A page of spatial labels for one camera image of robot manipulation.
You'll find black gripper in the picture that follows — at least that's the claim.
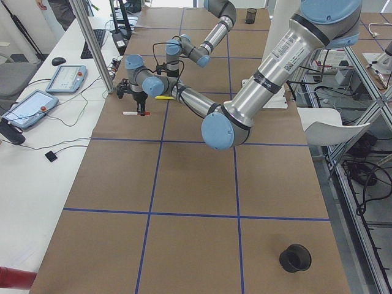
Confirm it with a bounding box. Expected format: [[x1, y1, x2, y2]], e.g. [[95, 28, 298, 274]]
[[166, 69, 179, 78], [132, 91, 148, 116]]

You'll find red marker pen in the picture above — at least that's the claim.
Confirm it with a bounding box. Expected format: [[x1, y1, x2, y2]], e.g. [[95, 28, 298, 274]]
[[122, 111, 151, 116]]

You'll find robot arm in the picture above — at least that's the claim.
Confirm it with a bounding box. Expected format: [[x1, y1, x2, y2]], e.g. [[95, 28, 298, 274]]
[[165, 0, 236, 78], [125, 1, 362, 150]]

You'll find teach pendant far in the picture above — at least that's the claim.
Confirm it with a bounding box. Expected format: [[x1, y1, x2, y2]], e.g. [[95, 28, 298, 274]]
[[45, 65, 87, 95]]

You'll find teach pendant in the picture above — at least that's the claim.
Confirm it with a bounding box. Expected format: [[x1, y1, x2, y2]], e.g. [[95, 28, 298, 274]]
[[3, 90, 59, 129], [45, 65, 87, 95]]

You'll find black keyboard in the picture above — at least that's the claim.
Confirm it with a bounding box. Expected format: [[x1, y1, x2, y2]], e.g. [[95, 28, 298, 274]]
[[80, 28, 107, 59]]

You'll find black mesh pen cup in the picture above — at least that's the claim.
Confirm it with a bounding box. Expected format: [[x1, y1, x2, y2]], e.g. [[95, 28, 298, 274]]
[[245, 8, 257, 25]]

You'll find black computer mouse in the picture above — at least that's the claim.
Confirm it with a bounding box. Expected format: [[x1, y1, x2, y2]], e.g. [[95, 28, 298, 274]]
[[51, 57, 67, 66]]

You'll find small black square device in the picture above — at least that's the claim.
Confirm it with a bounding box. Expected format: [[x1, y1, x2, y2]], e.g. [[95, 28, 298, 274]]
[[45, 151, 58, 162]]

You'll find teach pendant near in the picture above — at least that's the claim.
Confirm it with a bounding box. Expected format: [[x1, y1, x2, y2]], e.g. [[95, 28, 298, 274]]
[[3, 90, 59, 129]]

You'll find white plastic chair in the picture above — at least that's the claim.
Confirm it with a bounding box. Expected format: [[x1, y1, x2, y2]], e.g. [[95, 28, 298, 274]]
[[297, 108, 371, 146]]

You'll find red cylinder object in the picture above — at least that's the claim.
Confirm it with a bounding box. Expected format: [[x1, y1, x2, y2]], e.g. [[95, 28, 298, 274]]
[[1, 267, 37, 290]]

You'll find black round cup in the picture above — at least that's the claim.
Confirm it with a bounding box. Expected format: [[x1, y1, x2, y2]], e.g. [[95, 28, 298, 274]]
[[279, 244, 312, 273]]

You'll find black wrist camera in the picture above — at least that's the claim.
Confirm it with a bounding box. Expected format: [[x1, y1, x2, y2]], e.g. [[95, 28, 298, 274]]
[[116, 78, 131, 99], [156, 63, 167, 75]]

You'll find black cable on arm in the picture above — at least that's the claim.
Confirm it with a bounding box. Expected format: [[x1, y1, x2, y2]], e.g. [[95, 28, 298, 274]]
[[152, 39, 186, 99]]

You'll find aluminium frame post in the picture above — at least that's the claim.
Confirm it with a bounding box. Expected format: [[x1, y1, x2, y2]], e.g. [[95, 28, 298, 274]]
[[70, 0, 115, 94]]

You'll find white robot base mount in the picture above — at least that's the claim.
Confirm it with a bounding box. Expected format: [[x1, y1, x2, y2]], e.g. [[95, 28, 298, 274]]
[[241, 0, 300, 110]]

